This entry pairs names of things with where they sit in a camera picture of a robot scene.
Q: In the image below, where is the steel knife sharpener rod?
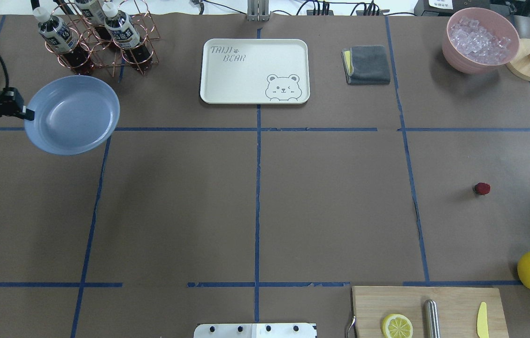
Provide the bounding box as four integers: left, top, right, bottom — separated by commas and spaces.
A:
424, 299, 441, 338

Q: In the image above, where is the red strawberry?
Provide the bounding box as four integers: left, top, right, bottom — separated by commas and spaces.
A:
472, 182, 492, 195

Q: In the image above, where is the wooden cutting board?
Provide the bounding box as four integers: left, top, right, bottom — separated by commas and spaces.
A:
352, 286, 509, 338

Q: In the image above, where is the grey folded cloth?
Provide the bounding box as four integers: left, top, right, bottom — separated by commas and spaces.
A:
341, 45, 391, 85

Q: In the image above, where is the blue plate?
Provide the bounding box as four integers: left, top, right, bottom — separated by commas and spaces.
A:
24, 75, 120, 156

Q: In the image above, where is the tea bottle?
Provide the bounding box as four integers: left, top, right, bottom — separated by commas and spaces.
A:
74, 0, 117, 51
32, 7, 94, 75
102, 1, 153, 73

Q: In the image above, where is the pink bowl of ice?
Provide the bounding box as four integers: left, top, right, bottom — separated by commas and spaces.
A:
442, 7, 520, 74

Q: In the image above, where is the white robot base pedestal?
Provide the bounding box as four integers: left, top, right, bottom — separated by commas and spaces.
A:
193, 323, 318, 338

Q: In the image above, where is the cream bear tray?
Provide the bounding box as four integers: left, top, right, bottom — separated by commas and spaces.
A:
199, 38, 310, 105

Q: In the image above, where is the lemon half slice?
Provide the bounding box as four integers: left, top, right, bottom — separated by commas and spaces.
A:
380, 313, 414, 338

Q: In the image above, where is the copper wire bottle rack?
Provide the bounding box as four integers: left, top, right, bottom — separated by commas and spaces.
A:
45, 0, 161, 77

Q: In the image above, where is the yellow plastic knife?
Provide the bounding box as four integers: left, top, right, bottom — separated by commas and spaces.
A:
476, 301, 489, 338

